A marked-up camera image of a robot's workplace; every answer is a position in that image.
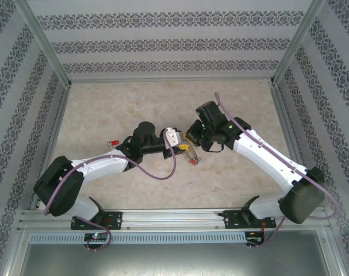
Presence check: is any aluminium frame post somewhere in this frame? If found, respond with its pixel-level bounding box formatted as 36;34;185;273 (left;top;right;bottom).
13;0;72;87
317;229;349;276
0;227;30;276
270;0;326;86

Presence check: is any aluminium side rail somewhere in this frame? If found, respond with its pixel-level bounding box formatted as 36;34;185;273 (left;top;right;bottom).
30;83;72;213

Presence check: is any long aluminium base rail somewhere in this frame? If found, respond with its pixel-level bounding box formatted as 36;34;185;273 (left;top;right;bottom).
18;209;330;231

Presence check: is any grey metal sheet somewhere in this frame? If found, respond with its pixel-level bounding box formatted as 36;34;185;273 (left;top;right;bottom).
18;243;330;276

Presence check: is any slotted grey cable duct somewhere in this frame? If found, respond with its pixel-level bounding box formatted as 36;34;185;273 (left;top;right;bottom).
29;232;247;244

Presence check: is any metal key organizer with rings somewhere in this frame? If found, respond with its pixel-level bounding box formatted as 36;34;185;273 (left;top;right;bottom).
181;138;203;168

